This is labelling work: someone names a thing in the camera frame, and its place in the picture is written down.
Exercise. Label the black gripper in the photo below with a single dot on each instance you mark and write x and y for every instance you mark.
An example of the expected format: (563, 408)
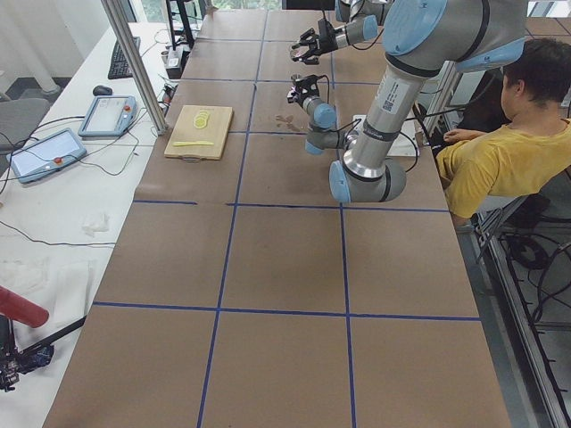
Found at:
(326, 43)
(299, 95)

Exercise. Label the steel double jigger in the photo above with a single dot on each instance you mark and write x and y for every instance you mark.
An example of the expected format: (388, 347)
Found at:
(295, 82)

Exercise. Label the clear glass cup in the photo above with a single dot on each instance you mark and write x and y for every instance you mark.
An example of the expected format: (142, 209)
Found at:
(296, 53)

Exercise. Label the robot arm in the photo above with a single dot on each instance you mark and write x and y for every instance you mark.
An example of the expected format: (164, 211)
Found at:
(359, 21)
(418, 37)

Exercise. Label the bamboo cutting board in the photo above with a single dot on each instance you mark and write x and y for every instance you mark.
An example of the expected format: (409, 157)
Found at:
(216, 132)

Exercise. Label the yellow plastic knife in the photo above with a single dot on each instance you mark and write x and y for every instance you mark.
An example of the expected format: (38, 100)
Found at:
(192, 143)

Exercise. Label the black keyboard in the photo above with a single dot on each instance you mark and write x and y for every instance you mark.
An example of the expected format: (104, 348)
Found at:
(119, 67)

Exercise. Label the far blue teach pendant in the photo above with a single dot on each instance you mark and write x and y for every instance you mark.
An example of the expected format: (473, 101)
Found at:
(108, 116)

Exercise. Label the blue teach pendant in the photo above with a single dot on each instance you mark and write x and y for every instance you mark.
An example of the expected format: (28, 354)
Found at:
(47, 156)
(108, 116)

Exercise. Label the black computer mouse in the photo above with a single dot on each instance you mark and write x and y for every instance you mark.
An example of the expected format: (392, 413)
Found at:
(102, 91)

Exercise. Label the person in yellow shirt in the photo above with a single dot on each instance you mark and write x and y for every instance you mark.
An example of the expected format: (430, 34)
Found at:
(518, 158)

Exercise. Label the crumpled white tissue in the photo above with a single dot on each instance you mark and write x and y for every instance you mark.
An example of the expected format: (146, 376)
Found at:
(95, 223)

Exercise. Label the near blue teach pendant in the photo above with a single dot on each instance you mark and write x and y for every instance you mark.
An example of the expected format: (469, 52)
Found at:
(47, 156)

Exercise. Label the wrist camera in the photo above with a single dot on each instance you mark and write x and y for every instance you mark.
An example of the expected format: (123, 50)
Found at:
(326, 30)

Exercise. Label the aluminium frame post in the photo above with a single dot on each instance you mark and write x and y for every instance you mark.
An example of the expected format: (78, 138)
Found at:
(118, 20)

